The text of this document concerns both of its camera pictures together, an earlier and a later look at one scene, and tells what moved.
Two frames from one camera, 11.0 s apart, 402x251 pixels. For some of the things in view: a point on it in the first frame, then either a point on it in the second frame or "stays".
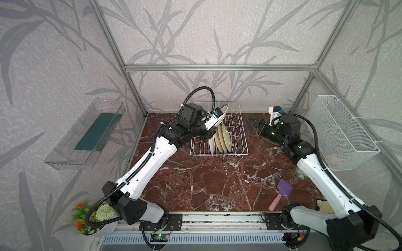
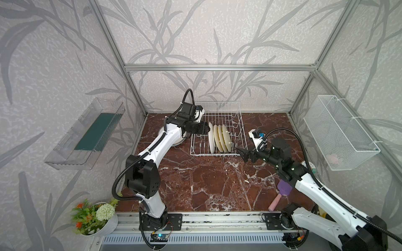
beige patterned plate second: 221,139 stays
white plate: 212,144 stays
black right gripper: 257,126 -> 246,153
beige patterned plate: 217,140 stays
